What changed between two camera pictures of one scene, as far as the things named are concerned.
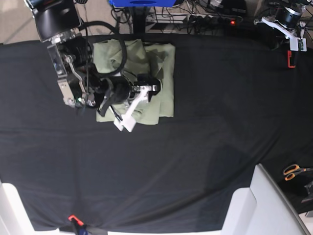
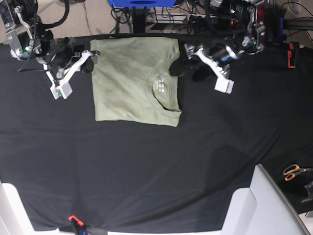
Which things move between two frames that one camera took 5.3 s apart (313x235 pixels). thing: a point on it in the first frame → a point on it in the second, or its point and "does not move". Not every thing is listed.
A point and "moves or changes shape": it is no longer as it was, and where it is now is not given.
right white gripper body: x=296 y=43 → x=218 y=57
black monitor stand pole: x=139 y=19 does not move
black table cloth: x=236 y=105 does not move
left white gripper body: x=127 y=122 → x=63 y=89
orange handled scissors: x=291 y=171 does not move
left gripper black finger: x=146 y=79 → x=88 y=66
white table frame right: x=262 y=208 does not move
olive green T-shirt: x=131 y=57 moves or changes shape
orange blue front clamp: x=79 y=226 does not move
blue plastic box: x=142 y=3 does not move
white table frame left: x=14 y=218 does not move
